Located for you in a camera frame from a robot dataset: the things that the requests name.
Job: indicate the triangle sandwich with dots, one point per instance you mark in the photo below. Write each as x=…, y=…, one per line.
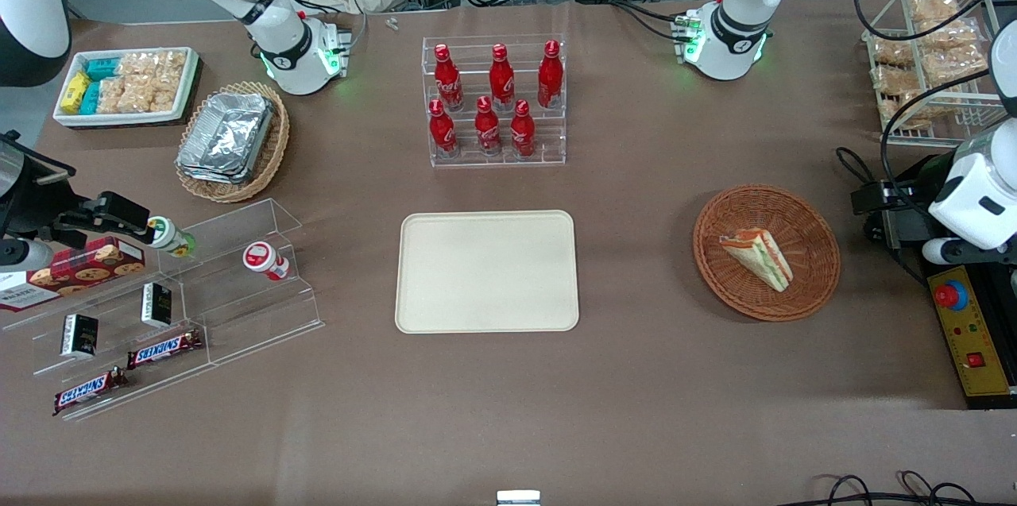
x=759, y=256

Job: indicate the small black box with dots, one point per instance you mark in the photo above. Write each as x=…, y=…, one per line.
x=156, y=305
x=79, y=335

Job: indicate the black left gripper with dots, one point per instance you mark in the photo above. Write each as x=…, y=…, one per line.
x=904, y=209

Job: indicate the oval tan wicker basket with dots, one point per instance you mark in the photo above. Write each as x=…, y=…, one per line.
x=274, y=148

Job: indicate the clear bag of puffed snacks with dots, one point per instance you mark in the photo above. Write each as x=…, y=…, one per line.
x=151, y=97
x=137, y=63
x=113, y=95
x=172, y=65

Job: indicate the snickers chocolate bar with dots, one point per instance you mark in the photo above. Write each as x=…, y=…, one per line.
x=89, y=391
x=163, y=349

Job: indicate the clear bag of fried snacks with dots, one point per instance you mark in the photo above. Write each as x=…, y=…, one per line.
x=953, y=49
x=893, y=52
x=933, y=7
x=898, y=81

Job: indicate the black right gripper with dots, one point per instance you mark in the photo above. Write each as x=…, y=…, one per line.
x=33, y=205

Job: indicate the red tartan cookie box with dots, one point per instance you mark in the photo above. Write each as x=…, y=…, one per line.
x=87, y=268

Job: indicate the red cap yogurt bottle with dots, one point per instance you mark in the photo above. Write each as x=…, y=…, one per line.
x=266, y=260

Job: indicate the stacked aluminium foil trays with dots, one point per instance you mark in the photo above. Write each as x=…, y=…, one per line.
x=226, y=137

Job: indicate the clear acrylic stepped shelf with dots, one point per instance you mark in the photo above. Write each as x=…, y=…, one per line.
x=238, y=307

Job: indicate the round brown wicker basket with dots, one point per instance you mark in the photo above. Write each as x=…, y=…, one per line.
x=810, y=268

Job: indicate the red cola bottle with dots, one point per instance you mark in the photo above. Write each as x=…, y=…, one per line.
x=447, y=81
x=487, y=131
x=442, y=133
x=550, y=77
x=522, y=133
x=500, y=81

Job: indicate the green cap yogurt bottle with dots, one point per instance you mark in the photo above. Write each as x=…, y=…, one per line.
x=168, y=236

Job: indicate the white rectangular plastic bin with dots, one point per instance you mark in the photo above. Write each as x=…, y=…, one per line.
x=127, y=118

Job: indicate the clear acrylic bottle rack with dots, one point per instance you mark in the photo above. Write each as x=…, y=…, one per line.
x=548, y=144

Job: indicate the white metal block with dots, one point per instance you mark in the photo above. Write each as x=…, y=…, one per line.
x=518, y=497

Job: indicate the yellow emergency stop control box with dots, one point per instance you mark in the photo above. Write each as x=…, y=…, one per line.
x=973, y=331

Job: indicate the beige plastic tray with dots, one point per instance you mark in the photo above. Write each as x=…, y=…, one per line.
x=485, y=272

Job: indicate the black bracket box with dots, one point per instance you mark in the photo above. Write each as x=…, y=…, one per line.
x=886, y=208

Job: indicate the yellow snack packet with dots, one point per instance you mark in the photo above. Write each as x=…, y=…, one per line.
x=75, y=91

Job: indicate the teal snack packet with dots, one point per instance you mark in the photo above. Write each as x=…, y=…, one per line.
x=102, y=67
x=90, y=98

